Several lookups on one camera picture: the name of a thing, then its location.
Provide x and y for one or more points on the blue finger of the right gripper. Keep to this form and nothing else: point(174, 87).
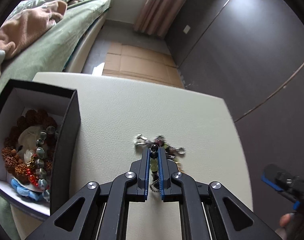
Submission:
point(281, 191)

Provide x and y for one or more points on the right pink curtain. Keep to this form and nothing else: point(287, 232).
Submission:
point(157, 16)

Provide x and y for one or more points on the black jewelry box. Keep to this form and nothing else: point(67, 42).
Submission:
point(31, 181)

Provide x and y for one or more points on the bed with green sheet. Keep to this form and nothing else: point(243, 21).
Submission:
point(56, 40)

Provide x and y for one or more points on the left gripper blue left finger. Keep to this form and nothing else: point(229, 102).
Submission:
point(128, 187)

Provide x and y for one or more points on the white wall socket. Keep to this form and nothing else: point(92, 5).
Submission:
point(186, 29)

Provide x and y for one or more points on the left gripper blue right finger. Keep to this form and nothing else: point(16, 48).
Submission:
point(176, 186)

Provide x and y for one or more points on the person's hand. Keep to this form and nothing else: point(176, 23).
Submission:
point(285, 219)

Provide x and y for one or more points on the flattened cardboard on floor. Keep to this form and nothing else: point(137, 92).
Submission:
point(141, 64)

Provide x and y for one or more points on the pink fleece blanket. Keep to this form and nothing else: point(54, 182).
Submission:
point(24, 28)

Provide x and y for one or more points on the white fabric flower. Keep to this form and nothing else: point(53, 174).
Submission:
point(32, 142)

